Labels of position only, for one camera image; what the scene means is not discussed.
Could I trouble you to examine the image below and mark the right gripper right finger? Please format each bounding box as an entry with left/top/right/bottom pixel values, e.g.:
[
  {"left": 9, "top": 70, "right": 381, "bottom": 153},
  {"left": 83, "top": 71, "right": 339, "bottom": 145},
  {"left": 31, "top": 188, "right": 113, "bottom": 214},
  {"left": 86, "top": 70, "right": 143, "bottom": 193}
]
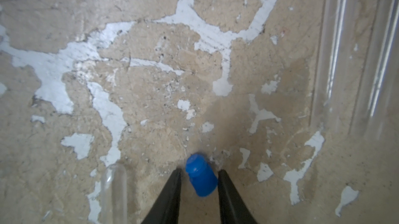
[{"left": 218, "top": 170, "right": 257, "bottom": 224}]

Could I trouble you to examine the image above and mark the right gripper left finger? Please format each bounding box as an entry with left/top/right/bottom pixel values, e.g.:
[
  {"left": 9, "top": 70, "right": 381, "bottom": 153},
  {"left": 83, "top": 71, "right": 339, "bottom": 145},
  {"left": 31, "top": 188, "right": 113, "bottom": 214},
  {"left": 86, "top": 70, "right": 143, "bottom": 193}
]
[{"left": 142, "top": 168, "right": 182, "bottom": 224}]

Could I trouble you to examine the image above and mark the blue stopper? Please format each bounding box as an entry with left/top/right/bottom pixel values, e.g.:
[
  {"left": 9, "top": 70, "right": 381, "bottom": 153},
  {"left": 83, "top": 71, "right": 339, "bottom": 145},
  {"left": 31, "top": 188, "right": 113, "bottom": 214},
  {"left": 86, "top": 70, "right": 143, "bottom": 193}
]
[{"left": 185, "top": 153, "right": 218, "bottom": 197}]

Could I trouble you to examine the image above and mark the clear test tube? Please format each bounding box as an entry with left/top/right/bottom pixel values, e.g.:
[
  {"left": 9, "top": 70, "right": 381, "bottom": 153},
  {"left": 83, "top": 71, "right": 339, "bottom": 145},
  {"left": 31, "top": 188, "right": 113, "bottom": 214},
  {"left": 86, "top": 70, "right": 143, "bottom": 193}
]
[
  {"left": 100, "top": 163, "right": 127, "bottom": 224},
  {"left": 310, "top": 0, "right": 364, "bottom": 131},
  {"left": 350, "top": 0, "right": 399, "bottom": 139}
]

